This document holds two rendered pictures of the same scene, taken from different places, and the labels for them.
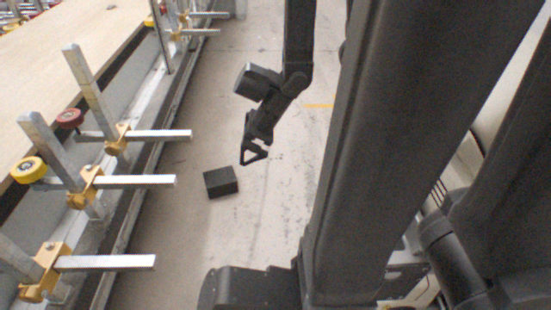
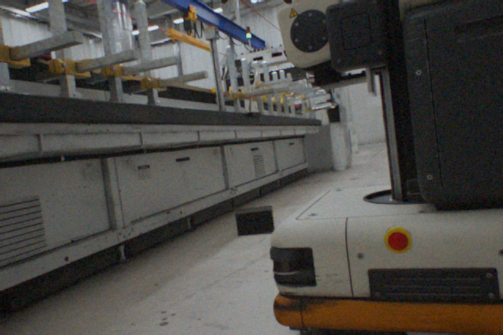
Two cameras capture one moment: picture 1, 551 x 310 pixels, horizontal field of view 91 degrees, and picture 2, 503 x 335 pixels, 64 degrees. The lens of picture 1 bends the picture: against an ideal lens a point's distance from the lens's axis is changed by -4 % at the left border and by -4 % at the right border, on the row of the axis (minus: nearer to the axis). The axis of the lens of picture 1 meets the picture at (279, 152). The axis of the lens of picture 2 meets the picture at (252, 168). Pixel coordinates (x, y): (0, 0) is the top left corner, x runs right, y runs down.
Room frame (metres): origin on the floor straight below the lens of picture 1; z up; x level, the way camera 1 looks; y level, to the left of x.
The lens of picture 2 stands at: (-0.77, -0.57, 0.46)
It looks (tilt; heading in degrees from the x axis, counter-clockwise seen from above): 3 degrees down; 25
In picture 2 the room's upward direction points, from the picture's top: 7 degrees counter-clockwise
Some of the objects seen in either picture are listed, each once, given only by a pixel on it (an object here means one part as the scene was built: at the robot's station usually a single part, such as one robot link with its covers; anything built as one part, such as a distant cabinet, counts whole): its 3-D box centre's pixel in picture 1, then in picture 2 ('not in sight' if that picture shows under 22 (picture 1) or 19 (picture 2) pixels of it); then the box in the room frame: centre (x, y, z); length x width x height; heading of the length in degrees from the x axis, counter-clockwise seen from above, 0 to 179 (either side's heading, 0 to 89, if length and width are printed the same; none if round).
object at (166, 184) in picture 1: (104, 182); (130, 71); (0.54, 0.53, 0.83); 0.43 x 0.03 x 0.04; 94
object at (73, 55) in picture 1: (102, 114); (146, 55); (0.74, 0.60, 0.93); 0.04 x 0.04 x 0.48; 4
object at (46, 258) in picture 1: (45, 271); (70, 68); (0.27, 0.57, 0.81); 0.14 x 0.06 x 0.05; 4
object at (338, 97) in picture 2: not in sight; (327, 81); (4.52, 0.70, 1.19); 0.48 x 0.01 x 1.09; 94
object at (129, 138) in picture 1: (133, 136); (164, 83); (0.79, 0.55, 0.80); 0.43 x 0.03 x 0.04; 94
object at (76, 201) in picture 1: (85, 187); (116, 71); (0.52, 0.58, 0.83); 0.14 x 0.06 x 0.05; 4
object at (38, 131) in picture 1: (74, 182); (111, 59); (0.50, 0.58, 0.88); 0.04 x 0.04 x 0.48; 4
